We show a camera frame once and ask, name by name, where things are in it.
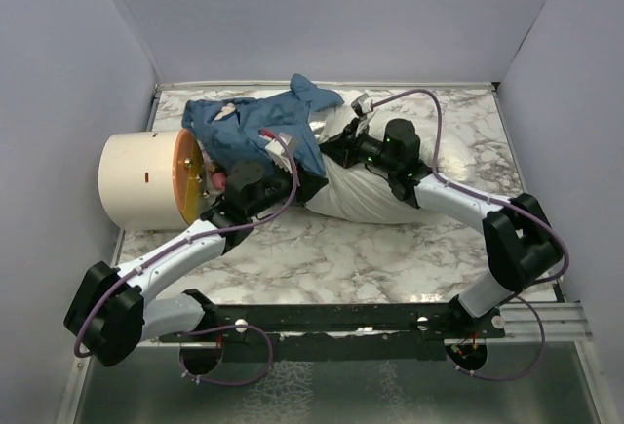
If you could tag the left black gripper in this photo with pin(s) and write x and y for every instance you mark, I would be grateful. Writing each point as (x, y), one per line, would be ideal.
(307, 184)

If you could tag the pink small bottle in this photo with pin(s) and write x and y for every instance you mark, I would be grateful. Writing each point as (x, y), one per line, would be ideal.
(217, 176)

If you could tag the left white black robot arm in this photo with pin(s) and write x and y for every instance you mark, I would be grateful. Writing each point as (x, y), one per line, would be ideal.
(116, 308)

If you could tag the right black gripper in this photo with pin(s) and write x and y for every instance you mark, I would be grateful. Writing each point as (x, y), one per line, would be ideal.
(341, 148)

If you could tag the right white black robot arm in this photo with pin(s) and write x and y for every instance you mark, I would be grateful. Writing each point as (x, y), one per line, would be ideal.
(519, 241)

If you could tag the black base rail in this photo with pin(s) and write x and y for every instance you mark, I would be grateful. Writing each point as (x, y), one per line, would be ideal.
(254, 333)

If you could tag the white pillow with red logo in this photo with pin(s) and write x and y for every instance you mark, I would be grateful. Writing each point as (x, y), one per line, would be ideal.
(362, 196)

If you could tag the aluminium frame rail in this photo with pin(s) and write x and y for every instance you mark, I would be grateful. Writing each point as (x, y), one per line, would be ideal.
(562, 322)

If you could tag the cream cylinder with orange lid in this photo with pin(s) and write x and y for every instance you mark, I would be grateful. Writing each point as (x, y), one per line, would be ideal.
(152, 180)

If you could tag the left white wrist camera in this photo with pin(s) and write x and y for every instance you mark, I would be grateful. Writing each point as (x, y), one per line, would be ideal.
(279, 147)

